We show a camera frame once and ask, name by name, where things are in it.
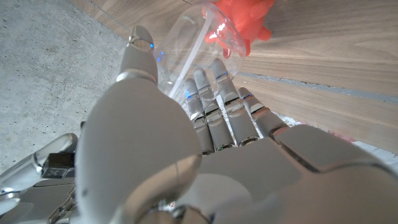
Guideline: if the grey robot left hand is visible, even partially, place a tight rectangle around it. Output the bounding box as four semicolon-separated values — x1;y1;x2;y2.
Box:
0;24;398;224

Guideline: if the clear plastic dispenser bottle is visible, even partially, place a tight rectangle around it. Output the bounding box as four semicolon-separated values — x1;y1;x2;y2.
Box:
154;1;248;103

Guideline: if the red spiky stress ball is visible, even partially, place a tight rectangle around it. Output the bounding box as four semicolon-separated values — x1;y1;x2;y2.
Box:
201;0;276;60

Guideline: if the grey tape outline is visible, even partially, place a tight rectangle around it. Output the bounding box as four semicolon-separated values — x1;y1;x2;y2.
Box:
238;70;398;105

